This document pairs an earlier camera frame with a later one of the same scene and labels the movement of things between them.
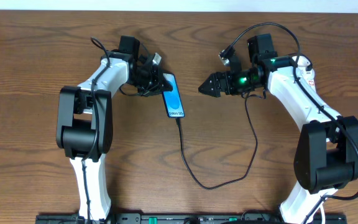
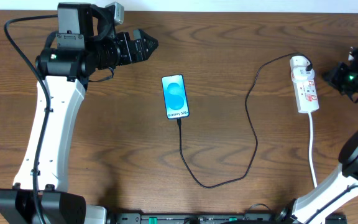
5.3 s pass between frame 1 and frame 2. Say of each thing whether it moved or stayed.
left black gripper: moved
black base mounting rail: stayed
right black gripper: moved
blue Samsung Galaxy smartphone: moved
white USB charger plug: stayed
